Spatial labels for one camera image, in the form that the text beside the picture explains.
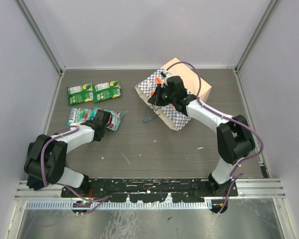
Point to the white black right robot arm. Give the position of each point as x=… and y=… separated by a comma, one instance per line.
x=234, y=138

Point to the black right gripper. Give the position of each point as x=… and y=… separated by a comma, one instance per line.
x=155, y=99

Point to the green snack packet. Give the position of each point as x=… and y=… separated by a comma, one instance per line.
x=80, y=94
x=106, y=91

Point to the teal mint candy packet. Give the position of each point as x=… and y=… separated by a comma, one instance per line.
x=80, y=115
x=116, y=118

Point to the dark blue folded cloth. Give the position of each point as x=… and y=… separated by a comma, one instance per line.
x=32, y=182

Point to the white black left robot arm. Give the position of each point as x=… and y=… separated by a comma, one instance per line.
x=46, y=157

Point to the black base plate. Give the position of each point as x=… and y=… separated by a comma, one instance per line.
x=155, y=190

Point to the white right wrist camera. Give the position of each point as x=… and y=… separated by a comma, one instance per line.
x=164, y=76

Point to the perforated cable duct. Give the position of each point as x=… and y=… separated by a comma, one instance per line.
x=81, y=205

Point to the aluminium rail frame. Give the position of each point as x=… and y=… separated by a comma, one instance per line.
x=254, y=188

